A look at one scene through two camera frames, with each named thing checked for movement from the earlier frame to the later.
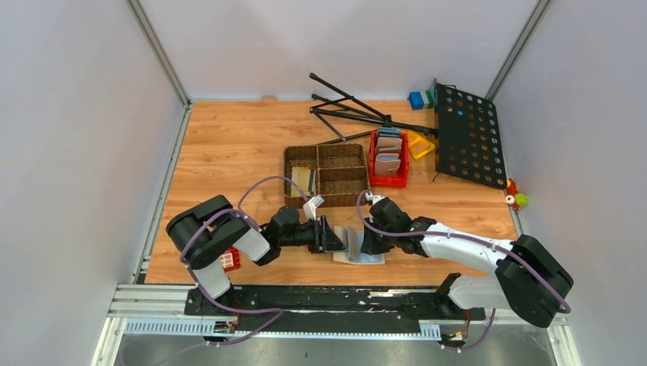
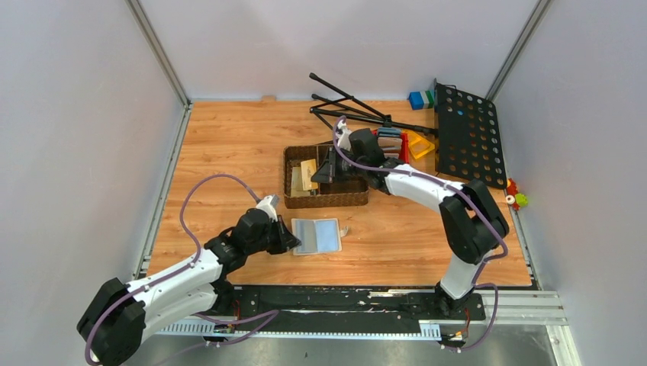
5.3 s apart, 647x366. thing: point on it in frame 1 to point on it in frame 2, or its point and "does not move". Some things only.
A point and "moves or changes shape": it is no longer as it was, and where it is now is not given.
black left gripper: x=326 y=241 to x=285 y=241
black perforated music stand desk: x=469 y=145 does not move
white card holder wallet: x=352 y=240 moves or changes shape
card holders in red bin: x=387 y=151 does not move
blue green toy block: x=421 y=100 does not move
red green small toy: x=514 y=198 does not move
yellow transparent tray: x=417 y=146 does not move
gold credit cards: x=300 y=176 moves or changes shape
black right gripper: x=369 y=246 to x=328 y=171
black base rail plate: x=324 y=307 does not move
